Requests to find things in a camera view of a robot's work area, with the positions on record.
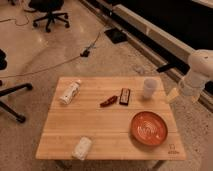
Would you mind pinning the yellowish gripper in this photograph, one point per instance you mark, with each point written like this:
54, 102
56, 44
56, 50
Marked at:
174, 93

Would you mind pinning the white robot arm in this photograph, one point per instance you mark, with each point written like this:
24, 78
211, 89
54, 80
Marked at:
193, 83

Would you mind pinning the white translucent cup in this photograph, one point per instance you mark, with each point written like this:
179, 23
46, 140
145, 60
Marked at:
149, 87

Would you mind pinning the orange ceramic plate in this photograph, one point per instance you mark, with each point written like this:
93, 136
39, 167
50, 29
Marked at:
148, 128

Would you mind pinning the red chili pepper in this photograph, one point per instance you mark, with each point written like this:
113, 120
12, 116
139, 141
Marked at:
109, 101

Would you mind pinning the wooden table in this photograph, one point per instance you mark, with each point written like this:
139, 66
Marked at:
107, 127

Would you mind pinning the black floor mat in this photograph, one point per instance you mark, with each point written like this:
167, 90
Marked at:
115, 35

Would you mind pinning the white plastic bottle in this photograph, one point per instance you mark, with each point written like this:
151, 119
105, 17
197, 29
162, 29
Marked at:
70, 92

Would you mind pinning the white crumpled packet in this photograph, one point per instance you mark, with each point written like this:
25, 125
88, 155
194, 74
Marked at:
82, 148

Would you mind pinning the black office chair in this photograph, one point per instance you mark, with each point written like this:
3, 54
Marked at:
50, 8

